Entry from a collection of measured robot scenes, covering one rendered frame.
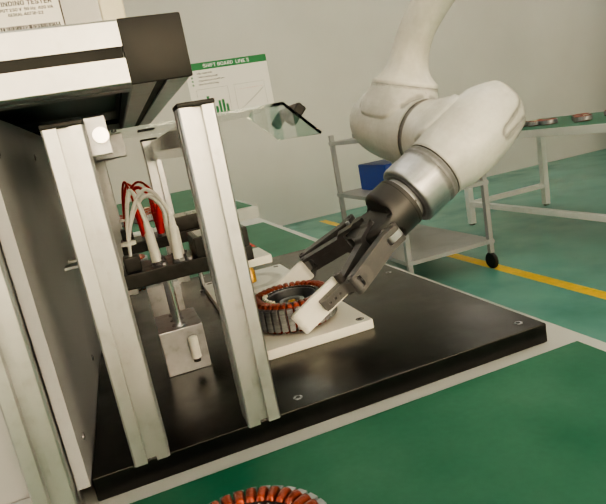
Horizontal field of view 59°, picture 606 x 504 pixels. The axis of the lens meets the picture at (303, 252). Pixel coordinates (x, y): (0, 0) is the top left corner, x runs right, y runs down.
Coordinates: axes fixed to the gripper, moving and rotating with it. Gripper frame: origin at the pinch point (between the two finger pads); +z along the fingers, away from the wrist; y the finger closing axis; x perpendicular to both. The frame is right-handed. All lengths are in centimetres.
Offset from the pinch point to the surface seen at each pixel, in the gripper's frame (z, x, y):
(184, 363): 14.4, 5.5, -3.7
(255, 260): 0.3, 8.6, -3.0
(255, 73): -176, 6, 532
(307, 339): 2.2, -1.3, -7.5
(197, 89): -115, 32, 532
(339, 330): -1.3, -3.4, -7.5
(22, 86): 5.7, 34.6, -21.9
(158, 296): 13.6, 8.0, 20.5
